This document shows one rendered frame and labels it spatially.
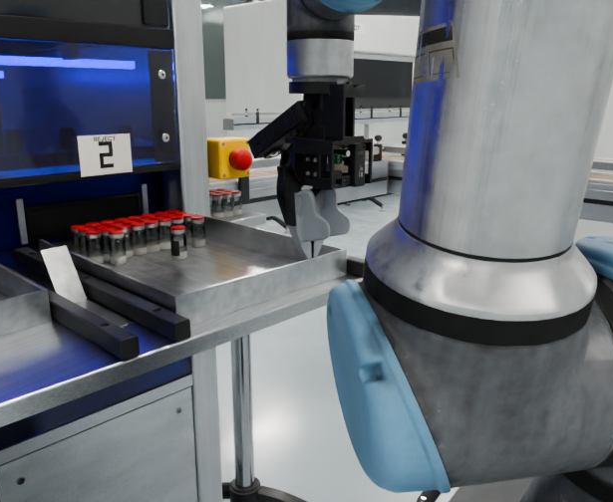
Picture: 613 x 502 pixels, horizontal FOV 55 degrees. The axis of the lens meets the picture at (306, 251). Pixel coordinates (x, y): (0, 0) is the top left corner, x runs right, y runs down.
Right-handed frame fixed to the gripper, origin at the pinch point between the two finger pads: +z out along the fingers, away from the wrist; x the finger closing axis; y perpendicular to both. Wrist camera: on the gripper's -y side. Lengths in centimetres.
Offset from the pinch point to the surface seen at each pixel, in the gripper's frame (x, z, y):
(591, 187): 82, 1, 6
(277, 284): -6.3, 2.7, 1.4
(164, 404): 0, 36, -36
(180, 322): -21.3, 2.4, 3.9
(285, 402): 85, 92, -92
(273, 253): 5.7, 3.9, -12.2
